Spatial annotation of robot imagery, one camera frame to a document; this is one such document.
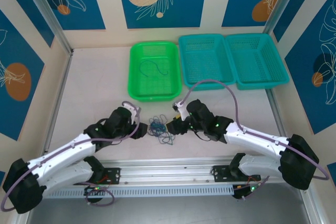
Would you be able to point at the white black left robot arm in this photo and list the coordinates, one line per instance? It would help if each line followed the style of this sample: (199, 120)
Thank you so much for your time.
(65, 148)

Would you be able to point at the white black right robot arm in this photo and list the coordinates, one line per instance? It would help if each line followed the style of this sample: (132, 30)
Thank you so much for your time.
(257, 137)

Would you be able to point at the green plastic basket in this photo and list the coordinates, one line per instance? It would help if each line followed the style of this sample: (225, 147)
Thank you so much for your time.
(157, 87)

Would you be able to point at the teal plastic basket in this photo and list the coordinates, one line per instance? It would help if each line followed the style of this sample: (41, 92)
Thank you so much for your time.
(257, 58)
(204, 58)

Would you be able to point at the small black controller board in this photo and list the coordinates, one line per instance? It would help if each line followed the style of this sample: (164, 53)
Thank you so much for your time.
(94, 190)
(246, 191)

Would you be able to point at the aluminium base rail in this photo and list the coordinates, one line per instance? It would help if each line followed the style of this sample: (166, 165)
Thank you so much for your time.
(168, 171)

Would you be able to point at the aluminium table side rail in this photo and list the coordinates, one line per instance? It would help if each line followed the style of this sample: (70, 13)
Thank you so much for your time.
(274, 108)
(58, 108)

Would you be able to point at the aluminium frame post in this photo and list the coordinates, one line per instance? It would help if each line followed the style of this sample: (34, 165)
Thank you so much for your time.
(47, 11)
(283, 3)

